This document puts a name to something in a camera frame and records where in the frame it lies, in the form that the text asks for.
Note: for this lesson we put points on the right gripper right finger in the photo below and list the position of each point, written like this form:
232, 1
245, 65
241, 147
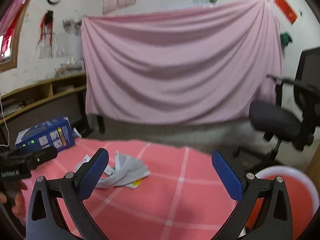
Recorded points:
274, 219

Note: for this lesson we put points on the white medicine sachet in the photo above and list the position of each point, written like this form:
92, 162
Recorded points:
107, 169

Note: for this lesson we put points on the left hand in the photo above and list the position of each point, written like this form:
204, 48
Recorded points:
18, 208

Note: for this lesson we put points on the blue cardboard box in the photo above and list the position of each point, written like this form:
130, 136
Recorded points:
55, 132

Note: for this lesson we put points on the pink checkered tablecloth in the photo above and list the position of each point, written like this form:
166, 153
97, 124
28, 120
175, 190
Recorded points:
182, 198

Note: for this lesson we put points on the grey face mask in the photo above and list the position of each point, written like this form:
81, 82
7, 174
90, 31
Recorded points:
125, 172

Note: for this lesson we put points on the black office chair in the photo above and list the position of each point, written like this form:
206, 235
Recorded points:
275, 121

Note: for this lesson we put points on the pink hanging sheet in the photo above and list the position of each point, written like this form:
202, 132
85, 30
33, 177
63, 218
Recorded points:
200, 65

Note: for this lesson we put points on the green hanging bag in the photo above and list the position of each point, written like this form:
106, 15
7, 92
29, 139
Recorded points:
285, 39

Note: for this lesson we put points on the wooden wall shelf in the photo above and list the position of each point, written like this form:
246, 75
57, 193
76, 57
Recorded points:
36, 95

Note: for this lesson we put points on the red tassel wall hanging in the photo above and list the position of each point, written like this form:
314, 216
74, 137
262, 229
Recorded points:
46, 28

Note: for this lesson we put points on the red paper wall decoration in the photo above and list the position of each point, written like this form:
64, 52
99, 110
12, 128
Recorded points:
287, 10

